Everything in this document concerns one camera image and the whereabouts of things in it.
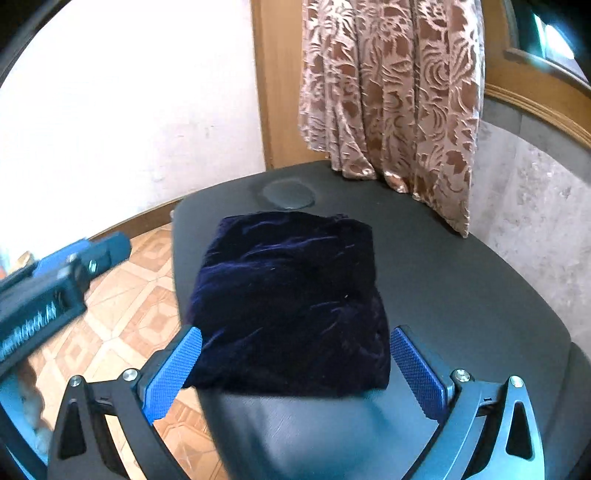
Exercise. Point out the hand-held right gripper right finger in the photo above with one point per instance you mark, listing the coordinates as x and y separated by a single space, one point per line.
418 374

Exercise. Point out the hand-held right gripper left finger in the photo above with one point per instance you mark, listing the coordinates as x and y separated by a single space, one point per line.
173 374

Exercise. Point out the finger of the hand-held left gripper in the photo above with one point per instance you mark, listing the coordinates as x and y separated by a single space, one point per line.
104 251

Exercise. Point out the dark purple velvet top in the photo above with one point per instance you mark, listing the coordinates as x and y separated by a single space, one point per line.
291 300

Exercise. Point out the round black table plug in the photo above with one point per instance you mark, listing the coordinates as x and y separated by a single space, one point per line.
288 194

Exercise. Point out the wooden framed window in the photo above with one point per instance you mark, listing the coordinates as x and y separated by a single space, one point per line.
531 69

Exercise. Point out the wooden door frame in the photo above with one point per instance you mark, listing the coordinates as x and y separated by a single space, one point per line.
277 83

